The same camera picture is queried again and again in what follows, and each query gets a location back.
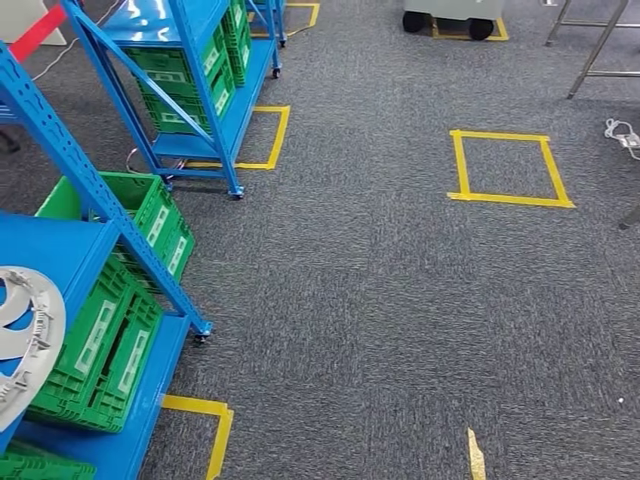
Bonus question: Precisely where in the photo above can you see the blue metal shelf rack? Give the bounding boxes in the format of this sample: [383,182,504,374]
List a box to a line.
[245,0,289,49]
[0,39,214,480]
[60,0,284,200]

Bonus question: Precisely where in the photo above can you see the yellow tape rectangle outline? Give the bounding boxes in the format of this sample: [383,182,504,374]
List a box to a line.
[185,104,292,173]

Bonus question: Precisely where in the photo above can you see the yellow tape strip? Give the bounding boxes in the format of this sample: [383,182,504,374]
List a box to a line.
[446,129,577,211]
[466,427,488,480]

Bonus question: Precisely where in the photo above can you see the grey wheel hubcap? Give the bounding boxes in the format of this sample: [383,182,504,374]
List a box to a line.
[0,266,67,433]

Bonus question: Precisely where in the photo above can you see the white plug adapter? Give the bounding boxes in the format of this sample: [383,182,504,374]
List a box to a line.
[604,117,640,162]

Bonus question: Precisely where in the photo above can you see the red barrier belt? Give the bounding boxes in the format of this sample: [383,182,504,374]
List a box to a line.
[8,3,69,64]

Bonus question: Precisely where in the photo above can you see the steel table frame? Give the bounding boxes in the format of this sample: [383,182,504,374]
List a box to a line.
[544,0,640,231]

